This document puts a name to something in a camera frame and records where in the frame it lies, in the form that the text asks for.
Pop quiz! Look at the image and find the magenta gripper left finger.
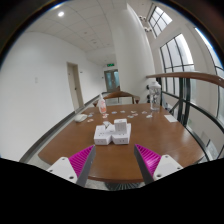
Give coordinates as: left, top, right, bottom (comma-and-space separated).
47, 145, 96, 187

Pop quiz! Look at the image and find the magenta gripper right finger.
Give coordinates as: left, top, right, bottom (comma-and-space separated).
134, 144, 182, 184

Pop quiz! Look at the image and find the white charger plug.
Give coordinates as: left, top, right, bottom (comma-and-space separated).
114, 119, 127, 133

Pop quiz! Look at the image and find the white power strip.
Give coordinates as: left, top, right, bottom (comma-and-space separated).
94, 123, 131, 145

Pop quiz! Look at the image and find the white computer mouse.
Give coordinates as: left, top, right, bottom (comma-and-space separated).
74, 114, 87, 123

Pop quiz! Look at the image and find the white paper sheet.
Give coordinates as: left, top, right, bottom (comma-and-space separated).
164, 115, 177, 123

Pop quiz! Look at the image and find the pink sanitizer bottle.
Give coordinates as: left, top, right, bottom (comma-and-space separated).
98, 94, 107, 114

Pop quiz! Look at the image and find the clear water bottle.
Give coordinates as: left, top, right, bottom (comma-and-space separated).
149, 81, 161, 111

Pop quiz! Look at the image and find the wooden handrail with railing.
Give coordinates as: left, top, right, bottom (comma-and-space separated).
147, 72, 224, 161

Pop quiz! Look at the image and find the wooden chair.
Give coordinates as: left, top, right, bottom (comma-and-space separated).
103, 91, 140, 104

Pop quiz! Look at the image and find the glass double door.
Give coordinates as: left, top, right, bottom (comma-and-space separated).
104, 70, 120, 92

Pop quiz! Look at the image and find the beige door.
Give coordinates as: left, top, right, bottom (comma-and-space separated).
67, 63, 84, 109

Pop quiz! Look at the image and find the green exit sign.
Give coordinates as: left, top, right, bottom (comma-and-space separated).
107, 63, 115, 67

